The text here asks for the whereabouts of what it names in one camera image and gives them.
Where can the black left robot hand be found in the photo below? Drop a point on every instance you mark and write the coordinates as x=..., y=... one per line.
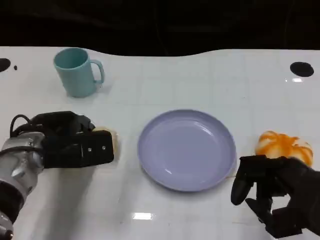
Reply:
x=72, y=147

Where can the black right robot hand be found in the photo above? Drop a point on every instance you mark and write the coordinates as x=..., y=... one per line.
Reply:
x=297, y=185

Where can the orange and white bread roll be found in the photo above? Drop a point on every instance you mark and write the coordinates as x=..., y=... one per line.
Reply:
x=282, y=146

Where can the pale green mug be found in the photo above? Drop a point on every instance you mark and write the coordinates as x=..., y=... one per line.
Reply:
x=76, y=76

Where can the lilac plate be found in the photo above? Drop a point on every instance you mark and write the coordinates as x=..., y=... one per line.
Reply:
x=187, y=152

